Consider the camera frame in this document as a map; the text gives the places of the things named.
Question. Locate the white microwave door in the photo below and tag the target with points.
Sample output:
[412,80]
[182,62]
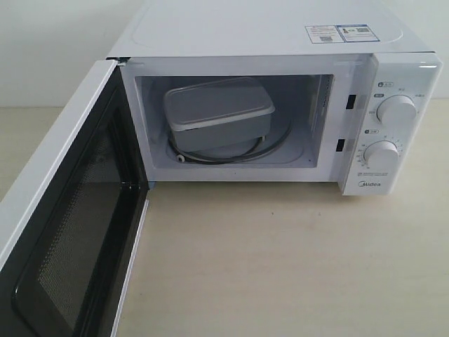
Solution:
[71,220]

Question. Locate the white microwave oven body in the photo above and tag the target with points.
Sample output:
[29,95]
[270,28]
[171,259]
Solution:
[330,91]

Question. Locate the white plastic lidded container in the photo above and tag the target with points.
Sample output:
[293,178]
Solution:
[218,113]

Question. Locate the white lower control knob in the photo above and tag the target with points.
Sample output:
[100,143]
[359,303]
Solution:
[381,155]

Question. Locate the white control knob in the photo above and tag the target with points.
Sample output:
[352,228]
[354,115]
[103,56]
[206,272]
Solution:
[396,111]
[381,155]

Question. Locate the blue white label sticker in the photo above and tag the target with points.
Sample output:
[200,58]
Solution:
[337,34]

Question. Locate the white upper control knob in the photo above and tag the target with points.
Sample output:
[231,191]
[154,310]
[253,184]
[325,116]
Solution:
[396,111]

